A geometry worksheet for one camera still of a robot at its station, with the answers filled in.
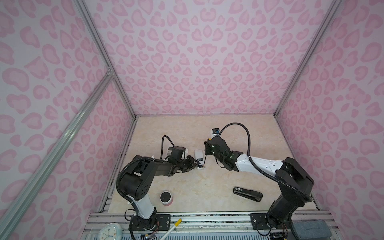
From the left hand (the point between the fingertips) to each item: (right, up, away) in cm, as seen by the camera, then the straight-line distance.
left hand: (200, 162), depth 91 cm
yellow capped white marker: (-12, -26, -18) cm, 34 cm away
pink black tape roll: (-18, -15, -15) cm, 28 cm away
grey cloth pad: (+49, -26, -23) cm, 60 cm away
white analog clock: (-41, -27, -22) cm, 54 cm away
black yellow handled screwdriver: (+2, -3, 0) cm, 3 cm away
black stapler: (+28, -15, -11) cm, 33 cm away
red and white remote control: (-1, +2, +4) cm, 4 cm away
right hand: (+3, +13, -4) cm, 14 cm away
